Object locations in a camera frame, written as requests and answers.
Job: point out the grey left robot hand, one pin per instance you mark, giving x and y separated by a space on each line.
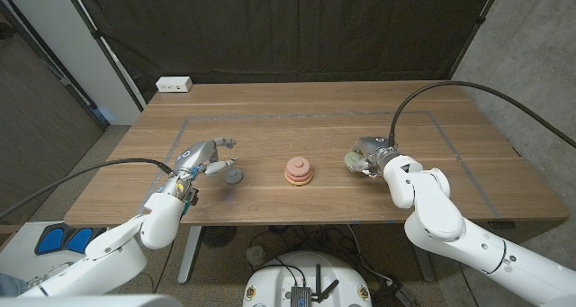
195 155

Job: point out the green toy disk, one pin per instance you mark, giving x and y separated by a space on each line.
350 158

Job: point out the white power strip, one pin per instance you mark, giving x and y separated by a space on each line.
173 84

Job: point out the coral red toy disk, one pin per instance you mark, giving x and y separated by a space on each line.
299 177

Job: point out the black backdrop stand pole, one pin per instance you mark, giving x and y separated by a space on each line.
103 48
474 30

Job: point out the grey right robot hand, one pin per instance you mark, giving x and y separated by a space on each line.
375 149

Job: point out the dusty pink toy disk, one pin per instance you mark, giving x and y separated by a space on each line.
298 165

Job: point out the white table leg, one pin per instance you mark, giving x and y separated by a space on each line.
190 253

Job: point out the white round floor object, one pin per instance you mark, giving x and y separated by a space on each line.
256 255

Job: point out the blue foot pedal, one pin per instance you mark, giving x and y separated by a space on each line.
81 239
50 240

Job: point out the black backdrop cloth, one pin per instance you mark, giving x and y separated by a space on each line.
288 32

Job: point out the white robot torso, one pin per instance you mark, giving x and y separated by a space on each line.
270 284

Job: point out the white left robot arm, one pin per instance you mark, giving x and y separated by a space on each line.
117 253

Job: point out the black power adapter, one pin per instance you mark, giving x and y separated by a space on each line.
396 294

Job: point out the grey toy disk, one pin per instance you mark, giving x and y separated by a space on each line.
234 178

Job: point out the dark table leg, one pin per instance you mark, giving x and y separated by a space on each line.
425 266

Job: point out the blue wrist connector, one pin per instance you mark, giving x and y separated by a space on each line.
185 206

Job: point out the white pedal platform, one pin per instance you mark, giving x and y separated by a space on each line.
18 253

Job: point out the black radio module with antennas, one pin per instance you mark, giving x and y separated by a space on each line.
300 295

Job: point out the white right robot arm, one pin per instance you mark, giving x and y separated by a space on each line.
436 226

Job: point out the person leg in jeans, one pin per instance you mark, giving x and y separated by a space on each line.
11 284

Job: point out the large orange toy disk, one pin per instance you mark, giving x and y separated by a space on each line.
299 183

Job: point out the black round floor fan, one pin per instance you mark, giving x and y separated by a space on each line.
219 236

